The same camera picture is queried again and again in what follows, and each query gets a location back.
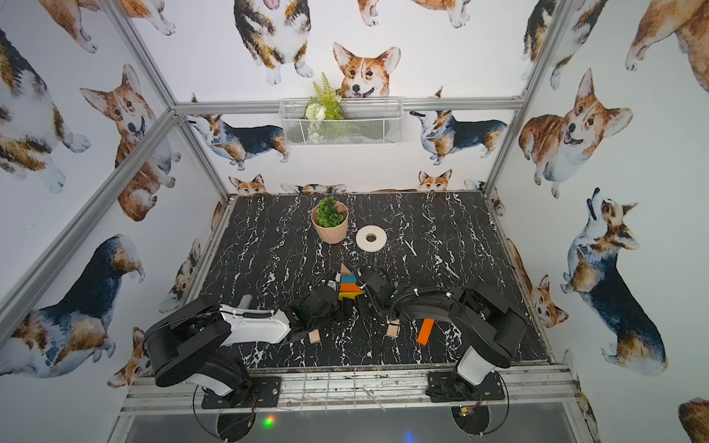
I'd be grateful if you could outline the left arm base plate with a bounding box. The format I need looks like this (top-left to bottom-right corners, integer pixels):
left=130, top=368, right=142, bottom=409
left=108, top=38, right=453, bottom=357
left=201, top=377, right=282, bottom=410

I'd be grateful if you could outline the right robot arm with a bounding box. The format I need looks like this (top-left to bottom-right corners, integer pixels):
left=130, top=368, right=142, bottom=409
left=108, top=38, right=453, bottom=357
left=354, top=265, right=528, bottom=386

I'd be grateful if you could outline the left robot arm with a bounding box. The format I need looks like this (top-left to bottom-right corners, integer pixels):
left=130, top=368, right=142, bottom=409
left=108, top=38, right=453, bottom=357
left=143, top=284, right=340, bottom=397

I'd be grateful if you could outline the white wire wall basket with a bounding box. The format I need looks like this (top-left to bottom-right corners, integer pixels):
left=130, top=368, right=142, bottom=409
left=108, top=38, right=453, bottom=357
left=279, top=98, right=404, bottom=147

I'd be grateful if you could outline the white tape roll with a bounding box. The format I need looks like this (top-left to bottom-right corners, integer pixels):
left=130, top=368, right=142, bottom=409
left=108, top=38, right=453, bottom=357
left=356, top=225, right=387, bottom=253

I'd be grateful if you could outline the small natural wood block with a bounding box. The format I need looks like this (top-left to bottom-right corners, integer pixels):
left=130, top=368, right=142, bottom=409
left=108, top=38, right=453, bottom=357
left=308, top=330, right=321, bottom=344

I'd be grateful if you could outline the orange long block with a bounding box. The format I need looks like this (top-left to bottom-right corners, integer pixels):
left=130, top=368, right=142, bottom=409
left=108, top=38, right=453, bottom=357
left=417, top=319, right=435, bottom=346
left=340, top=284, right=362, bottom=293

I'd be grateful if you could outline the green fern with white flower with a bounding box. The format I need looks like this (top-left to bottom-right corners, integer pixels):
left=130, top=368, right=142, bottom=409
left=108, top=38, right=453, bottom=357
left=304, top=73, right=346, bottom=143

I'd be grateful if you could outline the pink potted green plant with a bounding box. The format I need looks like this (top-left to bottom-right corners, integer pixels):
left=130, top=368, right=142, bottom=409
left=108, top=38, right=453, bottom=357
left=311, top=196, right=349, bottom=245

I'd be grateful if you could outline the yellow long block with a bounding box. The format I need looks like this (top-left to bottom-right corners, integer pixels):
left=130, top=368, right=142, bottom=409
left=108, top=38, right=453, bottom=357
left=339, top=292, right=362, bottom=300

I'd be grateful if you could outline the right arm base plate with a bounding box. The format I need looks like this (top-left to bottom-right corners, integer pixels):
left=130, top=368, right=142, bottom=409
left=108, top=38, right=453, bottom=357
left=425, top=372, right=506, bottom=402

